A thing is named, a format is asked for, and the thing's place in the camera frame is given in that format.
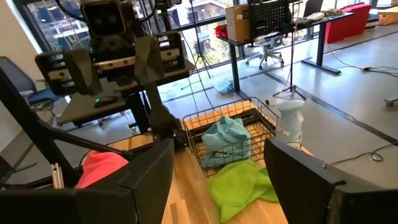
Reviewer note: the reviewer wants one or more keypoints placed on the pale foot pedal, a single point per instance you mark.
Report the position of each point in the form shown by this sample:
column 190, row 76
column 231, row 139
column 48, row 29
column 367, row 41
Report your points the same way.
column 224, row 86

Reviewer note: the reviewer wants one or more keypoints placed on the red cabinet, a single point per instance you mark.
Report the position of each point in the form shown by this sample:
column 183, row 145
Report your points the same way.
column 345, row 23

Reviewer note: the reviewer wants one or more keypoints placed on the blue office chair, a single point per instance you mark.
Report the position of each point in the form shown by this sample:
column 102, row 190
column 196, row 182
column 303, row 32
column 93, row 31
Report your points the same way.
column 18, row 81

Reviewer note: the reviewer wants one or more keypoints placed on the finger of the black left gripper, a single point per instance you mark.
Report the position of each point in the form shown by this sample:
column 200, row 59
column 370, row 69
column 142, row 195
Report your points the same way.
column 82, row 73
column 149, row 59

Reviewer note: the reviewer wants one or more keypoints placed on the office chair white base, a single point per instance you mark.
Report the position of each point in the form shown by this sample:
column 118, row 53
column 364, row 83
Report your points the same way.
column 269, row 18

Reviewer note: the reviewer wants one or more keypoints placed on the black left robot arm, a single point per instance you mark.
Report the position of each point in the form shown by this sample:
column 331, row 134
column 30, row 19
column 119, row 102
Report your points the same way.
column 163, row 121

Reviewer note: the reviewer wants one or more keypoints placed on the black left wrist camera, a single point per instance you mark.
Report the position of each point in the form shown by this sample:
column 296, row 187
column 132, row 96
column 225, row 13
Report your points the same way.
column 104, row 18

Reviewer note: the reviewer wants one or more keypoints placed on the light blue microfiber towel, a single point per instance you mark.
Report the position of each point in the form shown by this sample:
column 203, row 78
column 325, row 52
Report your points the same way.
column 225, row 137

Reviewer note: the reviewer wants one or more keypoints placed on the green microfiber towel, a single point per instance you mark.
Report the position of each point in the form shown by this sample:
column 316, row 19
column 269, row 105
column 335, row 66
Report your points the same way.
column 236, row 186

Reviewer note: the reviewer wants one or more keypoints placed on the black computer mouse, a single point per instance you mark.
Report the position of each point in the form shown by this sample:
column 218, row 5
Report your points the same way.
column 105, row 101

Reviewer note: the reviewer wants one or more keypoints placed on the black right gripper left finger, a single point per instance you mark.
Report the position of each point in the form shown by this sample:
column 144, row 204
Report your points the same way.
column 93, row 205

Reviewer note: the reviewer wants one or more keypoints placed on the black standing desk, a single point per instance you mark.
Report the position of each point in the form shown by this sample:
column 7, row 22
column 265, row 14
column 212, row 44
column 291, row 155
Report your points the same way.
column 234, row 62

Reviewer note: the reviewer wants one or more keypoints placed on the black aluminium rig frame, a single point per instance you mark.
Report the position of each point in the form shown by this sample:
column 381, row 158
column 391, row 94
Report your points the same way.
column 31, row 124

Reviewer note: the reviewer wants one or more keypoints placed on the pale blue air freshener bottle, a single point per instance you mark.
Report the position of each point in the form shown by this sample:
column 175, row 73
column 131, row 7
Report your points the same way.
column 290, row 124

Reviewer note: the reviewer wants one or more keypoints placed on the pink microfiber towel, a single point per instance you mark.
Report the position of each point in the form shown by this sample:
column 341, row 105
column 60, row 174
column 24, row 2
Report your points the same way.
column 99, row 168

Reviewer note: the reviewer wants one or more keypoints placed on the red bag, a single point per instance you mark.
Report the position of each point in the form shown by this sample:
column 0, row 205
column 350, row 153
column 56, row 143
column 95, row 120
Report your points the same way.
column 221, row 31

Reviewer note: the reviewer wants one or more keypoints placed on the brown cardboard box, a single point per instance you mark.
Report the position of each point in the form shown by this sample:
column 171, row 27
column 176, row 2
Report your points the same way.
column 237, row 23

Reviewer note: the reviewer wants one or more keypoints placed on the light wooden box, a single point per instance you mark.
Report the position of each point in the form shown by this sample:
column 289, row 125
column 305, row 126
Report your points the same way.
column 388, row 15

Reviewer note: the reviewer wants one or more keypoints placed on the black tripod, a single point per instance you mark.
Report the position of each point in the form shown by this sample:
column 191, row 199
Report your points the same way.
column 292, row 62
column 199, row 46

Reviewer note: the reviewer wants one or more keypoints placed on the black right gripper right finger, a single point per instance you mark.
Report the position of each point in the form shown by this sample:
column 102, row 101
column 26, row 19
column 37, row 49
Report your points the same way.
column 311, row 193

